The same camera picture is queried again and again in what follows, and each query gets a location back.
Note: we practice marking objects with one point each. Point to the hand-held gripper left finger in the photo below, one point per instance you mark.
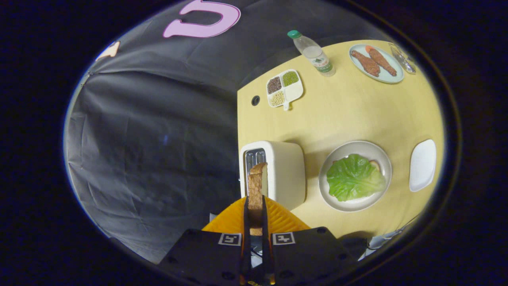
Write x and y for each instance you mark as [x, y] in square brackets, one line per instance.
[246, 222]

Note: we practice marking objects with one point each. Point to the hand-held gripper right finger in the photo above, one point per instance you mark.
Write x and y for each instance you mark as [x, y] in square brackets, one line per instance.
[266, 246]

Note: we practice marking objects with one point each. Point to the toasted bread slice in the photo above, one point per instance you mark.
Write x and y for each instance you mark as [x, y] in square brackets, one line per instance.
[256, 190]

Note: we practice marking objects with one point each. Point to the green lettuce leaf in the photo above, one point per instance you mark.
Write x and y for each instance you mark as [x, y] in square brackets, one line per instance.
[355, 178]

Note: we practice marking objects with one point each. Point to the white toaster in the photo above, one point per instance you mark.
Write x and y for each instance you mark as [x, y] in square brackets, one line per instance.
[285, 174]

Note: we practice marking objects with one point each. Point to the black desk grommet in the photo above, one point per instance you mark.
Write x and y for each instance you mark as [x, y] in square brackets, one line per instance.
[255, 100]

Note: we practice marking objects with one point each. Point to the round white plate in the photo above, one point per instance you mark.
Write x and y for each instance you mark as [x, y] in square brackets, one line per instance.
[357, 147]

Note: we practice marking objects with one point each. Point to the white sandwich bread slice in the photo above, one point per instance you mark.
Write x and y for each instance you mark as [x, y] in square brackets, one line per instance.
[375, 164]

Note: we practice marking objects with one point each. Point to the white divided dish with beans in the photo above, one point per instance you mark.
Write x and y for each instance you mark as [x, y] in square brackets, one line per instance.
[293, 91]

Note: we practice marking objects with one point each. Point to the white irregular plate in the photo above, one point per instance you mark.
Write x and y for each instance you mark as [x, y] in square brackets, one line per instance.
[422, 165]

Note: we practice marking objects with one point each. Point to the clear bottle with green cap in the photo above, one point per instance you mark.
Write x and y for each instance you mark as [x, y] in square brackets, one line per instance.
[313, 53]

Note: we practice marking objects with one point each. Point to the brown meat piece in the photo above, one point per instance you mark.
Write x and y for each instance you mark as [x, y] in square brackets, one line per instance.
[366, 63]

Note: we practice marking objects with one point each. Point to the pale blue plate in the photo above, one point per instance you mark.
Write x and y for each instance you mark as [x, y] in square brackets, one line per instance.
[391, 77]

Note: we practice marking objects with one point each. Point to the reddish meat piece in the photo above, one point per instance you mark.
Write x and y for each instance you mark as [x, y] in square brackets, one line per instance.
[381, 61]

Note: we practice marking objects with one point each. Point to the clear glass cup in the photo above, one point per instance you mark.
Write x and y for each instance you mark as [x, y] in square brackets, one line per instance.
[403, 59]

